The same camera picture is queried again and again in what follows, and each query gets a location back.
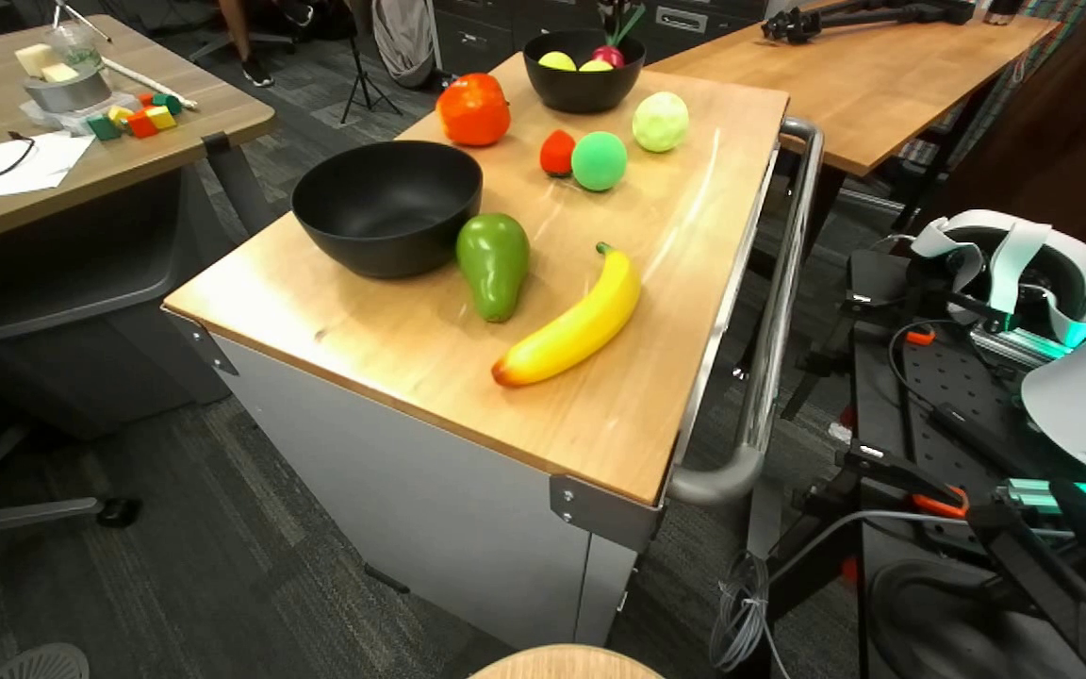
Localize black swivel chair base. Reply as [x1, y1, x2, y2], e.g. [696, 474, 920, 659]
[182, 26, 301, 71]

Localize black bowl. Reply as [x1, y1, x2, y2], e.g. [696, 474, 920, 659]
[519, 26, 647, 118]
[291, 139, 486, 281]

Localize grey cable bundle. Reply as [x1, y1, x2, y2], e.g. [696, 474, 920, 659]
[710, 552, 781, 679]

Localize black camera tripod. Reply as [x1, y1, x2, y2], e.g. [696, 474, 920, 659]
[336, 0, 402, 129]

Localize clear plastic cup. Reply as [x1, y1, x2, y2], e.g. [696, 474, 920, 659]
[13, 16, 113, 118]

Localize red toy strawberry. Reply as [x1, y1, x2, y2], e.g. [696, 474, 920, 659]
[535, 124, 579, 180]

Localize black mesh office chair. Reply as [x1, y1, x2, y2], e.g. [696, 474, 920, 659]
[0, 166, 257, 548]

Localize round wooden stool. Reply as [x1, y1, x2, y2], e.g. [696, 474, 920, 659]
[467, 642, 672, 679]

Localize light green toy cabbage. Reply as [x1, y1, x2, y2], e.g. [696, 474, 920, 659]
[629, 87, 693, 158]

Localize black perforated breadboard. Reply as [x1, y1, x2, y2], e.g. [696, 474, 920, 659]
[854, 295, 1086, 679]

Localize wooden work table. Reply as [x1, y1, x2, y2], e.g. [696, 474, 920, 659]
[658, 5, 1063, 180]

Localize white VR headset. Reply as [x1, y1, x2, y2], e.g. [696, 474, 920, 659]
[908, 203, 1086, 371]

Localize green toy avocado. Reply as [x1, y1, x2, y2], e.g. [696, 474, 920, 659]
[453, 211, 535, 329]

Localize light green foam ball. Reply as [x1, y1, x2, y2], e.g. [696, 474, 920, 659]
[568, 129, 634, 197]

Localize yellow toy banana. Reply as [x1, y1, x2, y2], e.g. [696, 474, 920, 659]
[489, 239, 644, 392]

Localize small red toy fruit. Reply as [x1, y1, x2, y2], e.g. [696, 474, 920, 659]
[587, 5, 647, 76]

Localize person bare leg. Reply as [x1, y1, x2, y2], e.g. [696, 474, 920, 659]
[215, 0, 260, 68]

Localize grey rounded floor object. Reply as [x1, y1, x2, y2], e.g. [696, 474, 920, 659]
[0, 642, 95, 679]

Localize red toy bell pepper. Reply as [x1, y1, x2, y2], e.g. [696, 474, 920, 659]
[432, 68, 517, 152]

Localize coloured toy blocks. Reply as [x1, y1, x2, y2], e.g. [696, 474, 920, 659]
[84, 87, 188, 143]

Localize chrome cart handle bar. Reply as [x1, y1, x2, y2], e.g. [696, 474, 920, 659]
[666, 118, 824, 510]

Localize white paper sheets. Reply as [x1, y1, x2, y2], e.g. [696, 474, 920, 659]
[0, 129, 100, 207]

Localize black stand legs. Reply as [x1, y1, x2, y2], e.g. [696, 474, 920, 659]
[741, 447, 1086, 675]

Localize grey hanging jacket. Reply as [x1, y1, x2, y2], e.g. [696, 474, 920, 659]
[370, 0, 443, 89]

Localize thin white stick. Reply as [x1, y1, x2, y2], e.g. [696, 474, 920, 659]
[100, 55, 202, 113]

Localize silver tool cart cabinet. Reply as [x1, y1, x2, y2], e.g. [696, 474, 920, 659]
[182, 68, 828, 651]

